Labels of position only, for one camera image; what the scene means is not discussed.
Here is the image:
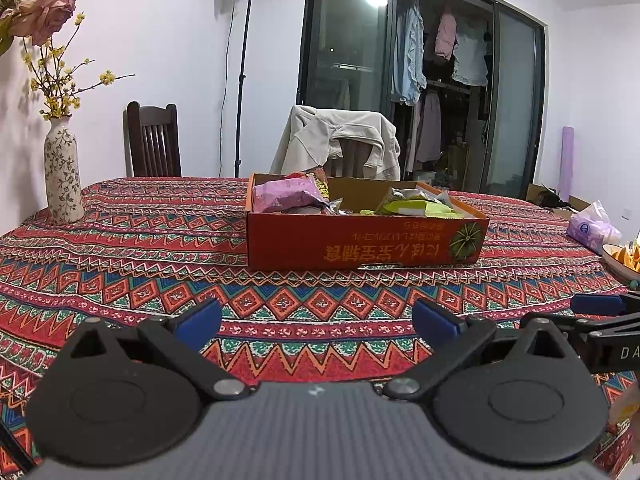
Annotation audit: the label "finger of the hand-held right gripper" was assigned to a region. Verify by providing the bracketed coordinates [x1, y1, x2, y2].
[520, 312, 640, 341]
[571, 292, 640, 317]

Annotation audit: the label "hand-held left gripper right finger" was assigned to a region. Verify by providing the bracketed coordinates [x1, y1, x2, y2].
[384, 300, 576, 402]

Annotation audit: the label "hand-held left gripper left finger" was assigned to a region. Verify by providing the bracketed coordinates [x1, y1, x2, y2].
[64, 299, 251, 402]

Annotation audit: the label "lime green snack packet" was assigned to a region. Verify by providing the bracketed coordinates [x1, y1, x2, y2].
[375, 199, 466, 220]

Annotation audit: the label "orange cardboard box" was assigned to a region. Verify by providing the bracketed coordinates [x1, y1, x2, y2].
[246, 172, 491, 272]

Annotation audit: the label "clear brown cracker packet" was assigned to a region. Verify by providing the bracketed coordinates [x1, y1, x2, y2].
[387, 187, 436, 207]

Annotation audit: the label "white snack packet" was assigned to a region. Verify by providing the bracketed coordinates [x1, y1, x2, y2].
[417, 182, 454, 206]

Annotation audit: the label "pink snack packet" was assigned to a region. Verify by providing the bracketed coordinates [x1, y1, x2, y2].
[252, 178, 322, 214]

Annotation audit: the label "silver patterned snack packet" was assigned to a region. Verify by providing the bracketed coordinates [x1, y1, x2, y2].
[295, 196, 347, 216]

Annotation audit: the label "bowl of orange snacks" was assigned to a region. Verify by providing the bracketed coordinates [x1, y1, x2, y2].
[601, 242, 640, 282]

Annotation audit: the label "orange fruit pieces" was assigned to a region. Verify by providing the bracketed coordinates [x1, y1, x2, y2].
[612, 240, 640, 274]

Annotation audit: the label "purple tissue pack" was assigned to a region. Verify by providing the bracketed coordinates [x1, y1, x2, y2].
[566, 200, 623, 255]

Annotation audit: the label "brown cardboard floor box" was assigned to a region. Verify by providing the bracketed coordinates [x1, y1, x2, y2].
[525, 183, 592, 211]

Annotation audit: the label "purple yoga mat roll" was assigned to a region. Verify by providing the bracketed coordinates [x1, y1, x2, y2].
[557, 126, 576, 201]

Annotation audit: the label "wooden chair under jacket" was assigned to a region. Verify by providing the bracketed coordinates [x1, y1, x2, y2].
[327, 140, 374, 179]

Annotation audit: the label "dark wooden chair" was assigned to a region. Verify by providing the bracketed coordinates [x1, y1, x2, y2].
[126, 101, 182, 178]

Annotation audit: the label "pale pink hanging clothes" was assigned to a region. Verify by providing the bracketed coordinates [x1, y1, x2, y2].
[405, 90, 444, 173]

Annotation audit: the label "floral ceramic vase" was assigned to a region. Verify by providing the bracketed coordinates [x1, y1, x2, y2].
[44, 115, 85, 225]

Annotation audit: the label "beige jacket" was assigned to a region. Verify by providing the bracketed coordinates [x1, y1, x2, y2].
[270, 105, 401, 181]

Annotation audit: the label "white hanging blouse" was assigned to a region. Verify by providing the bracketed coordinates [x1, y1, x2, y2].
[452, 22, 490, 87]

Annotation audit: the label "light blue hanging shirt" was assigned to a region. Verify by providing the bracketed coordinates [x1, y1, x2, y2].
[391, 0, 427, 106]

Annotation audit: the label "yellow flower sprigs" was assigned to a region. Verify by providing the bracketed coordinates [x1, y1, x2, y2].
[22, 12, 136, 122]

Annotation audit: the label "pink hanging garment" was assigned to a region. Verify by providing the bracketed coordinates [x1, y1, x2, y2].
[434, 7, 458, 61]

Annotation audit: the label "sliding glass door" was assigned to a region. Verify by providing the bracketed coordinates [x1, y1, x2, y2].
[295, 0, 546, 198]

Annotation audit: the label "black light cable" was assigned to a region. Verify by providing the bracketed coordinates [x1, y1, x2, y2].
[215, 0, 239, 176]

